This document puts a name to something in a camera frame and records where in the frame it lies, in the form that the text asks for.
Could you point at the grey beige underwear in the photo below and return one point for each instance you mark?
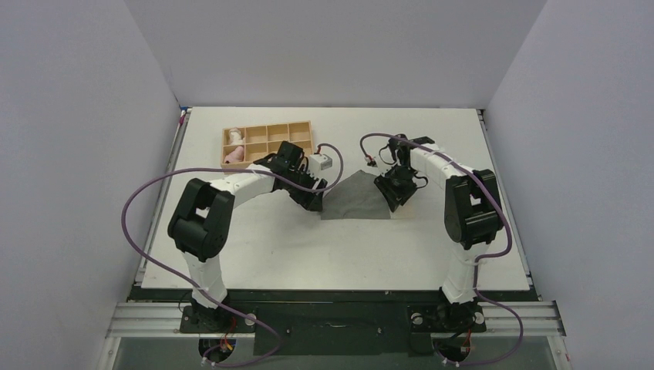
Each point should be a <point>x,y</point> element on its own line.
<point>357,198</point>

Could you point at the wooden compartment tray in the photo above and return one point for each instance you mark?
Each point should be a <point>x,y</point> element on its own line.
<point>259,141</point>

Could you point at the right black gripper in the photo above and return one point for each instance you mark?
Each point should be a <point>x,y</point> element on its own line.
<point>397,185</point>

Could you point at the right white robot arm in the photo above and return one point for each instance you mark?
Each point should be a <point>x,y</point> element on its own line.
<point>471,215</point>

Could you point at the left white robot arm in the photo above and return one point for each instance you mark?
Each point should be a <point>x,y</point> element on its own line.
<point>201,221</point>

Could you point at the pink rolled underwear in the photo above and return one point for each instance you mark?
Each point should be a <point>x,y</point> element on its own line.
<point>235,156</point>

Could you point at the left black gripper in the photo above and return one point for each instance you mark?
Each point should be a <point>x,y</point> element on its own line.
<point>311,201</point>

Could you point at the white rolled underwear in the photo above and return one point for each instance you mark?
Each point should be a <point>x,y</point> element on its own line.
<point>235,137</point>

